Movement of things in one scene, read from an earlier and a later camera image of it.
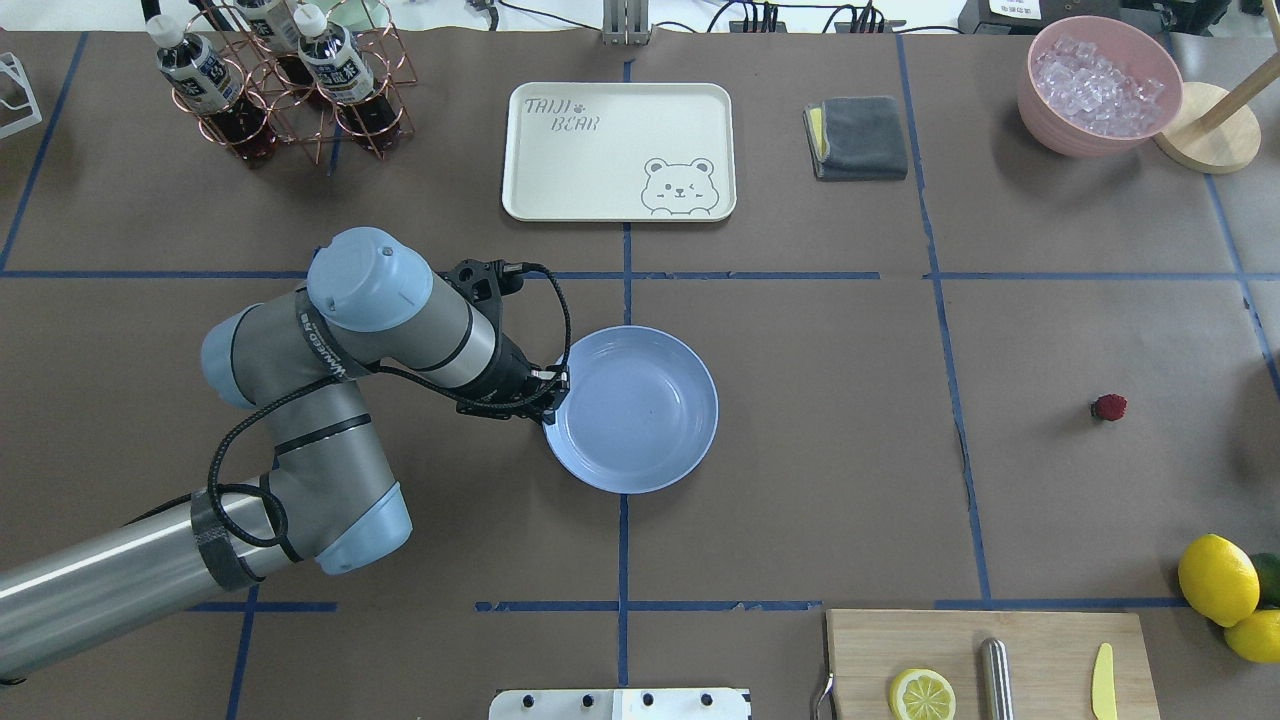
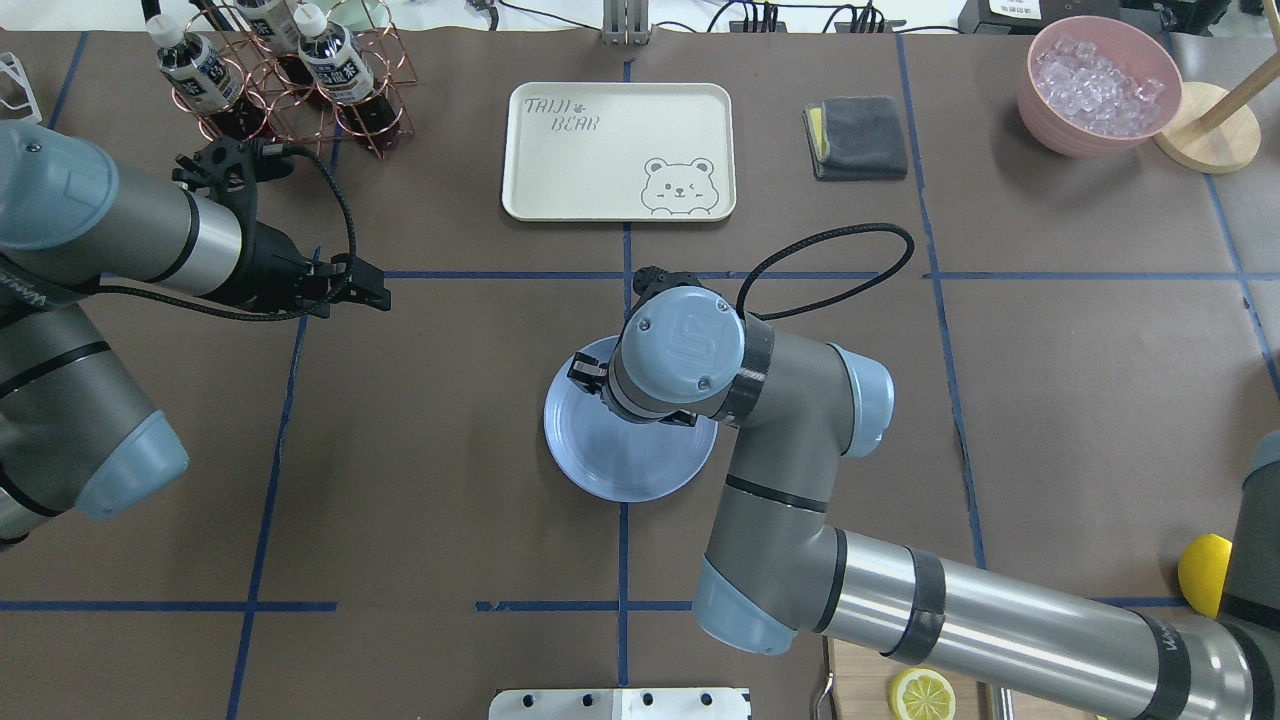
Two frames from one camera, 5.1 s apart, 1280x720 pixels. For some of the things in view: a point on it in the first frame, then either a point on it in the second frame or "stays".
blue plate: (641, 410) stays
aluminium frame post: (625, 22) stays
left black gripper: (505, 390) → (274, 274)
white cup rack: (12, 66) stays
